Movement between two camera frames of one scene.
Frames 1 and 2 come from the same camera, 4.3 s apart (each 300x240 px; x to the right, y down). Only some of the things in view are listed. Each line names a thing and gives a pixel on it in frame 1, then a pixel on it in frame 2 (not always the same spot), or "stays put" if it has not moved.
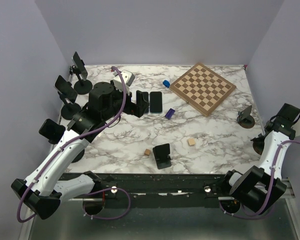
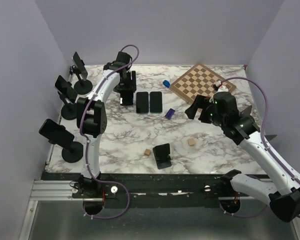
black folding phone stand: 161,153 stays put
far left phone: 79,65 stays put
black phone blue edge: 156,104 stays put
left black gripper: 139,109 → 130,85
